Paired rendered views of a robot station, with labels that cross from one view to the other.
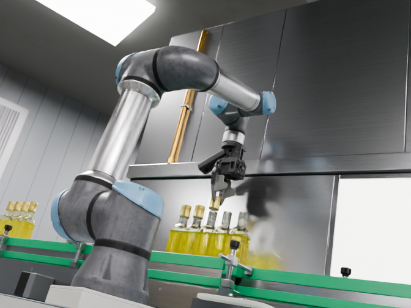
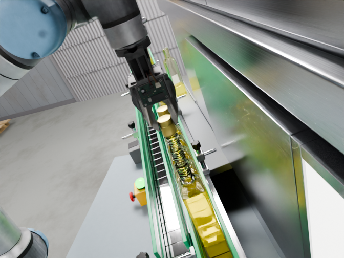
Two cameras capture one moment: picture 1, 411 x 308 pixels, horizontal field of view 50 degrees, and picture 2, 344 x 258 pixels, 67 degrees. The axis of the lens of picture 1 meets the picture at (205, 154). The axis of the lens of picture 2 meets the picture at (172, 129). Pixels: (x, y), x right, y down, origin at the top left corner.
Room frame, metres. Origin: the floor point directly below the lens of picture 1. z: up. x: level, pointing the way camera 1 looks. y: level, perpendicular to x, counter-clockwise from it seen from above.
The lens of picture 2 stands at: (1.12, -0.52, 1.49)
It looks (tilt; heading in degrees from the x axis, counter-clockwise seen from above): 32 degrees down; 54
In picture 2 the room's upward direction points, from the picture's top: 23 degrees counter-clockwise
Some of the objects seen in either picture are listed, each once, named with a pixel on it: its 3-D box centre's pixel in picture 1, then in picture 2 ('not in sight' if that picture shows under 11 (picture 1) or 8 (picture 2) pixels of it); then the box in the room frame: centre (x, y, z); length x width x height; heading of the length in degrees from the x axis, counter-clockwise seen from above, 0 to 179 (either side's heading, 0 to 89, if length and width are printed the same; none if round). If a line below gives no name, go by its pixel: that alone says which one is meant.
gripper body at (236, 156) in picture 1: (230, 161); (143, 72); (1.41, -0.09, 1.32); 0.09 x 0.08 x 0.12; 53
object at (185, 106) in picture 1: (188, 91); not in sight; (1.76, 0.14, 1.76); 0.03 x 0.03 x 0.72; 53
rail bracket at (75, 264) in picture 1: (74, 247); (131, 137); (1.54, 0.36, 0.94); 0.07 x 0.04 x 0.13; 143
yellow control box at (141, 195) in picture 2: not in sight; (145, 192); (1.42, 0.24, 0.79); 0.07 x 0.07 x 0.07; 53
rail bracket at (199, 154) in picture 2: not in sight; (207, 155); (1.56, -0.02, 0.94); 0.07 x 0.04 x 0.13; 143
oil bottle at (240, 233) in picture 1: (235, 261); (200, 209); (1.36, -0.16, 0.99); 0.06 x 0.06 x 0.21; 54
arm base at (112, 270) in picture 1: (115, 272); not in sight; (0.92, 0.12, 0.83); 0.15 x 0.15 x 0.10
